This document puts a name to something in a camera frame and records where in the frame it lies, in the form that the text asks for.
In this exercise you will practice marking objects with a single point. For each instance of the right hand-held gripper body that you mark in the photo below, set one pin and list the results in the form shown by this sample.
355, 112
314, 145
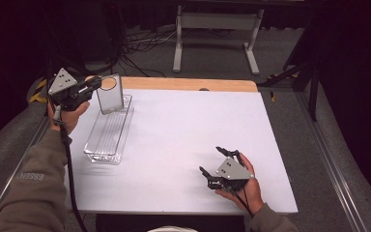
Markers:
233, 170

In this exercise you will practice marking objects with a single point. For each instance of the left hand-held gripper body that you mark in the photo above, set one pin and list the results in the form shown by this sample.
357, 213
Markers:
63, 84

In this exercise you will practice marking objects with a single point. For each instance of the clear plastic tray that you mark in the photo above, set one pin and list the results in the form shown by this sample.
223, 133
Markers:
108, 135

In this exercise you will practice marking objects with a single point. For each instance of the person's left hand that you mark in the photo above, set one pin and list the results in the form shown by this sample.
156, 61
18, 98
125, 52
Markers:
71, 117

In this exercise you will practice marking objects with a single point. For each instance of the person's right hand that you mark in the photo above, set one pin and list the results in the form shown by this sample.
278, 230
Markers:
252, 193

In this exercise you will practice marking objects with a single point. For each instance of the yellow black floor tape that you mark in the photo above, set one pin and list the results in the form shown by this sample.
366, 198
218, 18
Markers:
38, 93

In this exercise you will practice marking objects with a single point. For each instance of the white table board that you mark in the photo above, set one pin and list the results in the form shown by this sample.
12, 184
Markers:
180, 145

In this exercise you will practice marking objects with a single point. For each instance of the white cloth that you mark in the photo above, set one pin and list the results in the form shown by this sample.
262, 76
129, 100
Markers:
173, 229

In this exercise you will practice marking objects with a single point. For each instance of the wooden table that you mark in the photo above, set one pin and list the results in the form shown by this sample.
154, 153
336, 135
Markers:
180, 83

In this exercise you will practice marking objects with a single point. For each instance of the grey metal stand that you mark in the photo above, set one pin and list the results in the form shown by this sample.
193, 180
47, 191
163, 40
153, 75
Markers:
217, 21

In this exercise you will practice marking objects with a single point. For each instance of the aluminium rail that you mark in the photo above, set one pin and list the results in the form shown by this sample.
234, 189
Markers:
331, 174
0, 180

